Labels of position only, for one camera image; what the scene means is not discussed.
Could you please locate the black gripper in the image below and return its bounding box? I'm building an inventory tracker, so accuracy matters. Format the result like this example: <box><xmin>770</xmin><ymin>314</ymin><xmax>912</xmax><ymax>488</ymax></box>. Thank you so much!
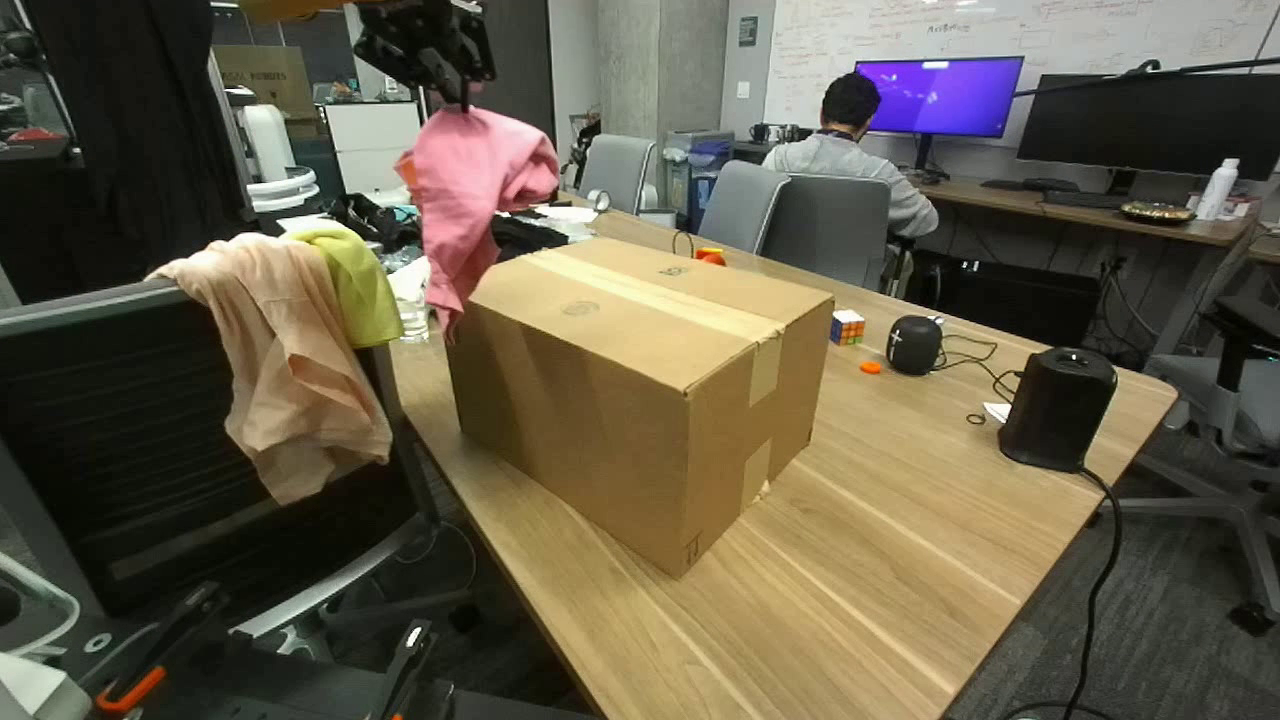
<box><xmin>354</xmin><ymin>0</ymin><xmax>502</xmax><ymax>113</ymax></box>

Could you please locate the pink shirt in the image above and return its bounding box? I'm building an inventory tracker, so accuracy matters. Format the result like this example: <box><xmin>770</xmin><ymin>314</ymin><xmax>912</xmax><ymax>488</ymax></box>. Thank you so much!
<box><xmin>394</xmin><ymin>106</ymin><xmax>566</xmax><ymax>332</ymax></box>

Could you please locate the yellow green shirt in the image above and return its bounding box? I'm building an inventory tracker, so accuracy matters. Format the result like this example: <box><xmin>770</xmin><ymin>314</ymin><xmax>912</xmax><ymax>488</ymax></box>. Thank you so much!
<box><xmin>285</xmin><ymin>215</ymin><xmax>408</xmax><ymax>351</ymax></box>

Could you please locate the peach shirt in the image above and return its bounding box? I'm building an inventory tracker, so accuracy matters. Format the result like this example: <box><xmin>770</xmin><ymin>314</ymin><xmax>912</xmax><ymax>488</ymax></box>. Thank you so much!
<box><xmin>149</xmin><ymin>234</ymin><xmax>395</xmax><ymax>511</ymax></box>

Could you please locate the small brown cardboard box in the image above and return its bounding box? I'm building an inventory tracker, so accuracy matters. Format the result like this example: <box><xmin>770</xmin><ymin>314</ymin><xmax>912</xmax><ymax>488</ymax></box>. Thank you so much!
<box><xmin>214</xmin><ymin>41</ymin><xmax>316</xmax><ymax>115</ymax></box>

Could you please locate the white moulded chair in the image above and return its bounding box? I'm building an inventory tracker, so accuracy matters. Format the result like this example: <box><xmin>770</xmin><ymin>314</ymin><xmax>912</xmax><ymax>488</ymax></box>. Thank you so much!
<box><xmin>238</xmin><ymin>96</ymin><xmax>326</xmax><ymax>215</ymax></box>

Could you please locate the large brown cardboard box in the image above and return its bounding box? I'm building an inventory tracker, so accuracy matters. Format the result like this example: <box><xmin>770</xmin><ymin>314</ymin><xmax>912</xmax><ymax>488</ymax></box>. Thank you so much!
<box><xmin>446</xmin><ymin>234</ymin><xmax>836</xmax><ymax>580</ymax></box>

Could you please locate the dark grey office chair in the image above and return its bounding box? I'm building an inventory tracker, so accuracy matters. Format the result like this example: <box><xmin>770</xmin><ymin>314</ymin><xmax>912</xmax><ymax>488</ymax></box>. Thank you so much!
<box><xmin>757</xmin><ymin>174</ymin><xmax>896</xmax><ymax>293</ymax></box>

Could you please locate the black mesh office chair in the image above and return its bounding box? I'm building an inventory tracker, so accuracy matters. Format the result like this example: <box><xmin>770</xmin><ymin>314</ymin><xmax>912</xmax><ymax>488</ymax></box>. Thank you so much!
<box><xmin>0</xmin><ymin>271</ymin><xmax>486</xmax><ymax>674</ymax></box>

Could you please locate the black swivel chair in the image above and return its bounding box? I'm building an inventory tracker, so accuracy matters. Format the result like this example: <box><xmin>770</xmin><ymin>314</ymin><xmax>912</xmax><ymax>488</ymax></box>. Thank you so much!
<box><xmin>1116</xmin><ymin>285</ymin><xmax>1280</xmax><ymax>638</ymax></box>

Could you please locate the white board panel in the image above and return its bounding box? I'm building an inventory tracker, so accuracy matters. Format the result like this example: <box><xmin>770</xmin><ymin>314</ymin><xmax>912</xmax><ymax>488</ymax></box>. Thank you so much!
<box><xmin>322</xmin><ymin>99</ymin><xmax>430</xmax><ymax>200</ymax></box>

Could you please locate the clear plastic wrapping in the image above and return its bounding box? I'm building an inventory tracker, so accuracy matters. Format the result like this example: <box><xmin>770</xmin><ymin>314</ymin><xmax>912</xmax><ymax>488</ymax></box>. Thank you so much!
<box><xmin>385</xmin><ymin>253</ymin><xmax>446</xmax><ymax>347</ymax></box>

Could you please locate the blue bin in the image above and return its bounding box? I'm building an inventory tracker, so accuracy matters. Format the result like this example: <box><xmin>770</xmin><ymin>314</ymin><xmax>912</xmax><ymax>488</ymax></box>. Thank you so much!
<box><xmin>686</xmin><ymin>130</ymin><xmax>742</xmax><ymax>238</ymax></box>

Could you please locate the black fabric panel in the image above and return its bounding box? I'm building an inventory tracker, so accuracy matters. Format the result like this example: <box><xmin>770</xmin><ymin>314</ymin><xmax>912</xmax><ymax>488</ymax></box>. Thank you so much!
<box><xmin>17</xmin><ymin>0</ymin><xmax>255</xmax><ymax>271</ymax></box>

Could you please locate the seated person in grey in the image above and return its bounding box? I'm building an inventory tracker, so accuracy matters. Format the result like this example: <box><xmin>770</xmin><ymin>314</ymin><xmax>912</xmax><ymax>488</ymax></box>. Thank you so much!
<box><xmin>759</xmin><ymin>68</ymin><xmax>945</xmax><ymax>243</ymax></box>

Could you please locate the rubiks cube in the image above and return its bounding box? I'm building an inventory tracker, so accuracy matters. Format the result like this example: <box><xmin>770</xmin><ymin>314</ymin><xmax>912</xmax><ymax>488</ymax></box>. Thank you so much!
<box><xmin>830</xmin><ymin>306</ymin><xmax>871</xmax><ymax>347</ymax></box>

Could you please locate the purple lit monitor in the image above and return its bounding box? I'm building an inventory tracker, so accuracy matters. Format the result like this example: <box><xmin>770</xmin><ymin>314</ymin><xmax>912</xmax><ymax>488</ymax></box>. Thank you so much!
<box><xmin>851</xmin><ymin>51</ymin><xmax>1030</xmax><ymax>144</ymax></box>

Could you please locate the small round black speaker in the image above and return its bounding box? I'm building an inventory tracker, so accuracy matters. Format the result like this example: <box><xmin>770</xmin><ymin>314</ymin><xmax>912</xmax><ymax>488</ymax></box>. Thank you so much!
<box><xmin>885</xmin><ymin>314</ymin><xmax>950</xmax><ymax>381</ymax></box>

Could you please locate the wooden office desk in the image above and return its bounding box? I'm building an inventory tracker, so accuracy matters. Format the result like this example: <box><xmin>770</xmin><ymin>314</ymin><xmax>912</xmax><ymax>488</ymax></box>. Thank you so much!
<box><xmin>915</xmin><ymin>176</ymin><xmax>1280</xmax><ymax>364</ymax></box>

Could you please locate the tall black cylindrical speaker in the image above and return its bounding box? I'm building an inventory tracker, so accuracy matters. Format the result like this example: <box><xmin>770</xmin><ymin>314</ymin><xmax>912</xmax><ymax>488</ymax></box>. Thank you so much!
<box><xmin>998</xmin><ymin>341</ymin><xmax>1119</xmax><ymax>473</ymax></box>

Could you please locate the wide black monitor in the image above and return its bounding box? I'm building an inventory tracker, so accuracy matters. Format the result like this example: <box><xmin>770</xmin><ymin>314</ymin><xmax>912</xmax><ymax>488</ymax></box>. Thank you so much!
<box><xmin>1015</xmin><ymin>68</ymin><xmax>1280</xmax><ymax>185</ymax></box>

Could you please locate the black orange clamp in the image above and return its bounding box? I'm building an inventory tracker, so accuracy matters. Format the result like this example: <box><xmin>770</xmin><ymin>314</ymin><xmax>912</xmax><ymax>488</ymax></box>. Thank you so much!
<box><xmin>91</xmin><ymin>660</ymin><xmax>177</xmax><ymax>720</ymax></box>

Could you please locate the white plastic bottle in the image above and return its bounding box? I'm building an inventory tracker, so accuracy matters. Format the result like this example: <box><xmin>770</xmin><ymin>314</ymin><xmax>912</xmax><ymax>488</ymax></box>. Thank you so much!
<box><xmin>1193</xmin><ymin>154</ymin><xmax>1243</xmax><ymax>226</ymax></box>

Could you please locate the black power cable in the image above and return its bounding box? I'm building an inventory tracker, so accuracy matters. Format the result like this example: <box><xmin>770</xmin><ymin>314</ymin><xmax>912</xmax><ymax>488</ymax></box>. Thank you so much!
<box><xmin>998</xmin><ymin>463</ymin><xmax>1130</xmax><ymax>720</ymax></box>

